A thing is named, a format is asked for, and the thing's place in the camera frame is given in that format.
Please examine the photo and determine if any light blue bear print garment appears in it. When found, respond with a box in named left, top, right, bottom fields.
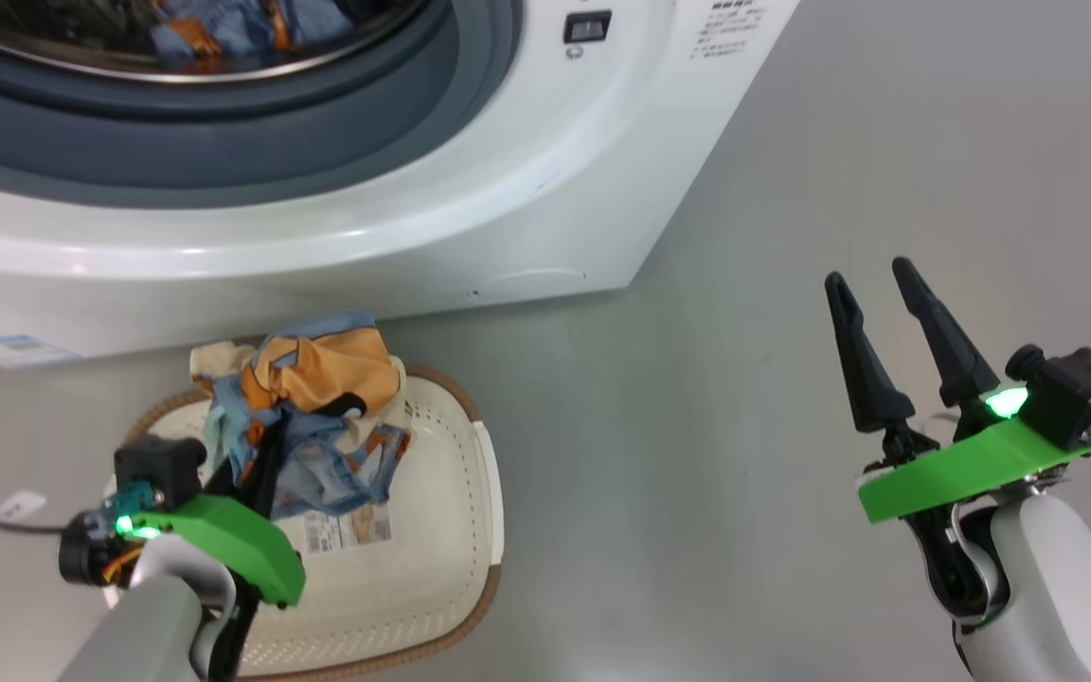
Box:
left=150, top=0, right=357, bottom=63

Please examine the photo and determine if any brown left camera cable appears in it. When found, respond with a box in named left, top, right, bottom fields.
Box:
left=0, top=507, right=120, bottom=682

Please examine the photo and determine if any cream basket with brown rim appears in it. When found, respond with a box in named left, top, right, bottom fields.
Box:
left=105, top=365, right=506, bottom=681

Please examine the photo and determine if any grey rubber door gasket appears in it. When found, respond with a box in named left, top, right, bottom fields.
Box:
left=0, top=0, right=526, bottom=211

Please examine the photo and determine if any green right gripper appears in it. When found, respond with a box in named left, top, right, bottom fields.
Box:
left=825, top=257, right=1091, bottom=524

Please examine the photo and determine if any blue energy label sticker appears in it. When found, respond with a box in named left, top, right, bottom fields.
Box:
left=0, top=334, right=82, bottom=368

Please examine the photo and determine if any white front-load washing machine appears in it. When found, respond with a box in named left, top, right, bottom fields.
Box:
left=0, top=0, right=802, bottom=361

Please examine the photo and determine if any black door latch slot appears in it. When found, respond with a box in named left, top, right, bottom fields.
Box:
left=563, top=9, right=613, bottom=45

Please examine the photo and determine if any paper basket label sticker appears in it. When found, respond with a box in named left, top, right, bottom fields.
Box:
left=299, top=502, right=393, bottom=555

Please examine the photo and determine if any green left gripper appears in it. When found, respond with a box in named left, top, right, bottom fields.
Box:
left=119, top=417, right=307, bottom=607

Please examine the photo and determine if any steel washing machine drum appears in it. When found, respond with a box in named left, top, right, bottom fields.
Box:
left=0, top=0, right=433, bottom=84

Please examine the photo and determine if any blue and orange print garment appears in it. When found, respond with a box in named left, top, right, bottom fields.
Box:
left=190, top=313, right=412, bottom=520

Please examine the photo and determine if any round white filter cover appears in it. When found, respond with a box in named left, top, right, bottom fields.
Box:
left=465, top=268, right=589, bottom=299

